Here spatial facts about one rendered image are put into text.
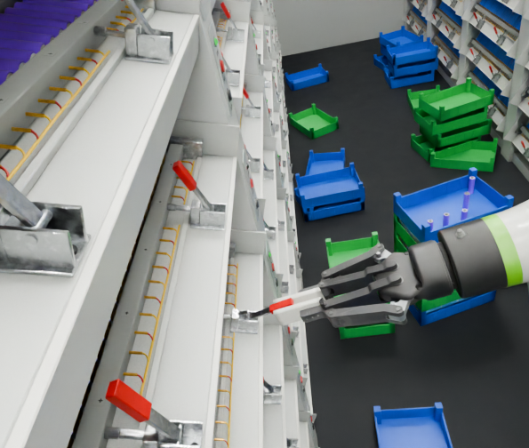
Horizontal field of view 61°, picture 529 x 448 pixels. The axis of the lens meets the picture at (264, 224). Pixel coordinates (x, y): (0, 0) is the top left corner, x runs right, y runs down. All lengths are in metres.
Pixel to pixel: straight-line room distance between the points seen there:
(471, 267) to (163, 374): 0.38
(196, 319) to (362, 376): 1.26
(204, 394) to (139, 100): 0.24
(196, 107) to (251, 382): 0.38
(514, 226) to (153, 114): 0.44
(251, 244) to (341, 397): 0.95
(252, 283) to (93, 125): 0.47
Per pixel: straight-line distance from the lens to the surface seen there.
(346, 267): 0.65
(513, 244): 0.60
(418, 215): 1.60
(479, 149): 2.71
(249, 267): 0.76
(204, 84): 0.63
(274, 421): 0.82
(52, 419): 0.20
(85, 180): 0.28
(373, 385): 1.65
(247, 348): 0.66
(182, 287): 0.47
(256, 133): 1.15
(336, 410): 1.61
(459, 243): 0.60
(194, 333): 0.43
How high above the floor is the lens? 1.42
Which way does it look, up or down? 38 degrees down
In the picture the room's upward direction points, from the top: 14 degrees counter-clockwise
